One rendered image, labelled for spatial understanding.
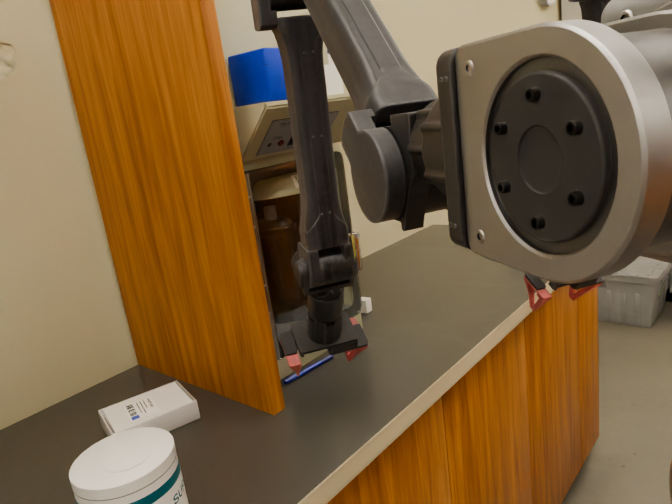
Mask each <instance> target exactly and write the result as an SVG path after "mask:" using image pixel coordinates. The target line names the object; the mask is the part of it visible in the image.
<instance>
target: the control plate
mask: <svg viewBox="0 0 672 504"><path fill-rule="evenodd" d="M339 112H340V111H334V112H329V115H330V124H331V126H332V124H333V122H334V120H335V119H336V117H337V115H338V113H339ZM291 137H292V131H291V124H290V118H286V119H280V120H273V121H272V123H271V125H270V127H269V129H268V131H267V133H266V136H265V138H264V140H263V142H262V144H261V146H260V148H259V150H258V152H257V154H256V156H259V155H264V154H269V153H274V152H279V151H284V150H289V149H294V146H293V145H289V146H287V144H288V143H289V141H290V139H291ZM281 140H284V144H283V145H282V146H278V142H279V141H281ZM269 143H272V145H271V146H270V147H267V145H268V144H269Z"/></svg>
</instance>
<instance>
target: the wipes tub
mask: <svg viewBox="0 0 672 504"><path fill-rule="evenodd" d="M69 479H70V482H71V486H72V490H73V492H74V497H75V500H76V503H77V504H189V503H188V498H187V494H186V490H185V485H184V481H183V477H182V472H181V468H180V463H179V459H178V455H177V452H176V447H175V443H174V439H173V436H172V435H171V434H170V433H169V432H168V431H166V430H164V429H160V428H155V427H143V428H134V429H129V430H125V431H122V432H119V433H116V434H113V435H111V436H109V437H106V438H104V439H102V440H100V441H99V442H97V443H95V444H94V445H92V446H91V447H89V448H88V449H87V450H85V451H84V452H83V453H82V454H81V455H80V456H79V457H78V458H77V459H76V460H75V461H74V463H73V464H72V466H71V468H70V471H69Z"/></svg>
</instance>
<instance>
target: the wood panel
mask: <svg viewBox="0 0 672 504"><path fill-rule="evenodd" d="M49 2H50V6H51V10H52V14H53V18H54V22H55V26H56V30H57V34H58V39H59V43H60V47H61V51H62V55H63V59H64V63H65V67H66V71H67V75H68V79H69V83H70V88H71V92H72V96H73V100H74V104H75V108H76V112H77V116H78V120H79V124H80V128H81V132H82V137H83V141H84V145H85V149H86V153H87V157H88V161H89V165H90V169H91V173H92V177H93V181H94V186H95V190H96V194H97V198H98V202H99V206H100V210H101V214H102V218H103V222H104V226H105V230H106V235H107V239H108V243H109V247H110V251H111V255H112V259H113V263H114V267H115V271H116V275H117V280H118V284H119V288H120V292H121V296H122V300H123V304H124V308H125V312H126V316H127V320H128V324H129V329H130V333H131V337H132V341H133V345H134V349H135V353H136V357H137V361H138V365H141V366H144V367H146V368H149V369H152V370H154V371H157V372H160V373H162V374H165V375H168V376H170V377H173V378H176V379H178V380H181V381H184V382H186V383H189V384H192V385H194V386H197V387H200V388H203V389H205V390H208V391H211V392H213V393H216V394H219V395H221V396H224V397H227V398H229V399H232V400H235V401H237V402H240V403H243V404H245V405H248V406H251V407H253V408H256V409H259V410H261V411H264V412H267V413H269V414H272V415H276V414H277V413H279V412H280V411H282V410H283V409H284V408H285V404H284V398H283V392H282V387H281V381H280V375H279V369H278V364H277V358H276V352H275V346H274V341H273V335H272V329H271V324H270V318H269V312H268V306H267V301H266V295H265V289H264V283H263V278H262V272H261V266H260V260H259V255H258V249H257V243H256V237H255V232H254V226H253V220H252V214H251V209H250V203H249V197H248V191H247V186H246V180H245V174H244V168H243V163H242V157H241V151H240V145H239V140H238V134H237V128H236V123H235V117H234V111H233V105H232V100H231V94H230V88H229V82H228V77H227V71H226V65H225V59H224V54H223V48H222V42H221V36H220V31H219V25H218V19H217V13H216V8H215V2H214V0H49Z"/></svg>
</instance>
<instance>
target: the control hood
mask: <svg viewBox="0 0 672 504"><path fill-rule="evenodd" d="M327 97H328V106H329V112H334V111H340V112H339V113H338V115H337V117H336V119H335V120H334V122H333V124H332V126H331V133H332V142H333V143H336V142H341V141H342V130H343V124H344V120H345V117H346V114H347V112H351V111H356V109H355V106H354V104H353V101H352V99H351V97H350V95H349V93H344V94H335V95H327ZM233 111H234V117H235V123H236V128H237V134H238V140H239V145H240V151H241V157H242V162H245V161H250V160H255V159H260V158H264V157H269V156H274V155H279V154H283V153H288V152H293V151H294V149H289V150H284V151H279V152H274V153H269V154H264V155H259V156H256V154H257V152H258V150H259V148H260V146H261V144H262V142H263V140H264V138H265V136H266V133H267V131H268V129H269V127H270V125H271V123H272V121H273V120H280V119H286V118H290V116H289V109H288V101H287V100H281V101H272V102H263V103H257V104H251V105H245V106H239V107H233Z"/></svg>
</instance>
